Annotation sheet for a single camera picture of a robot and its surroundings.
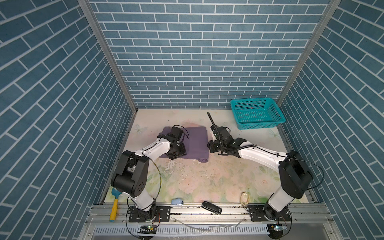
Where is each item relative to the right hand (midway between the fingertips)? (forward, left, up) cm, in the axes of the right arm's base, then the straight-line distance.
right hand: (207, 143), depth 88 cm
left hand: (-4, +14, -7) cm, 16 cm away
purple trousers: (+6, +8, -8) cm, 13 cm away
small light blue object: (-31, +13, -8) cm, 35 cm away
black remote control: (-32, -4, -9) cm, 33 cm away
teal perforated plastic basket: (+39, -39, -11) cm, 57 cm away
